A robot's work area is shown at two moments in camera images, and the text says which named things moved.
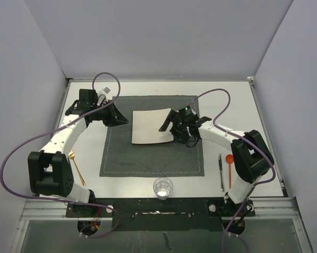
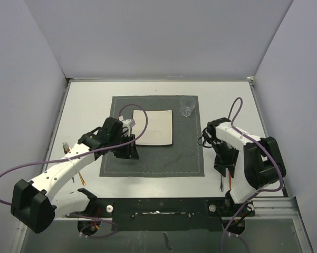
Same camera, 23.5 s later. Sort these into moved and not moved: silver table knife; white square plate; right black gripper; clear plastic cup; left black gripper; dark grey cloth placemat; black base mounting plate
Moved: left black gripper; right black gripper; clear plastic cup
Not moved: black base mounting plate; dark grey cloth placemat; white square plate; silver table knife
